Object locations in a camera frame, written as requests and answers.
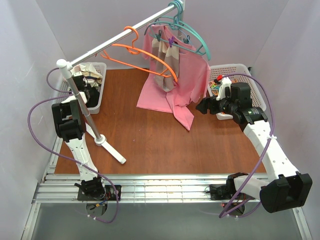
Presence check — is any white clothes basket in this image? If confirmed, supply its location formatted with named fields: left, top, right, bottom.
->
left=70, top=62, right=107, bottom=115

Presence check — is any purple clothespin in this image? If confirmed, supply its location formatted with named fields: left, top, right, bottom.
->
left=168, top=36, right=175, bottom=48

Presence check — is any teal plastic hanger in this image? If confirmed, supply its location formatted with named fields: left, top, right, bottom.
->
left=168, top=0, right=211, bottom=60

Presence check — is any pink t-shirt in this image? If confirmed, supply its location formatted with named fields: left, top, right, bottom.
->
left=136, top=24, right=210, bottom=130

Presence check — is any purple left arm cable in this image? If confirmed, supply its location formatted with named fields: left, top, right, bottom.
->
left=27, top=66, right=121, bottom=224

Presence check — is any beige brown underwear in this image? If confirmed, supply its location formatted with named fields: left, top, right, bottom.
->
left=151, top=38, right=180, bottom=92

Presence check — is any white metal clothes rack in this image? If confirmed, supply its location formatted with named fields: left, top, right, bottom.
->
left=56, top=0, right=185, bottom=165

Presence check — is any aluminium rail frame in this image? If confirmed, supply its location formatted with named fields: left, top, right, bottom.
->
left=20, top=113, right=313, bottom=240

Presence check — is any white clothespin basket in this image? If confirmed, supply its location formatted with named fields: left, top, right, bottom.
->
left=207, top=63, right=267, bottom=121

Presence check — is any pile of light clothes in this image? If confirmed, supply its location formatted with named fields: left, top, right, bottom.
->
left=70, top=62, right=103, bottom=88

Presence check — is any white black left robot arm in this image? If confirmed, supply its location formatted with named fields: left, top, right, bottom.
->
left=51, top=96, right=107, bottom=200

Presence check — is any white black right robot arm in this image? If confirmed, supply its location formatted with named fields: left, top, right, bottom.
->
left=196, top=82, right=313, bottom=213

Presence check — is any teal clip hanger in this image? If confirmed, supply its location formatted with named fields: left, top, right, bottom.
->
left=144, top=21, right=202, bottom=55

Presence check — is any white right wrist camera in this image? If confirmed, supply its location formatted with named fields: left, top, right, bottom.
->
left=214, top=75, right=233, bottom=101

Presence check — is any pile of colourful clothespins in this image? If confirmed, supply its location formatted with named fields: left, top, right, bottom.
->
left=207, top=80, right=220, bottom=97

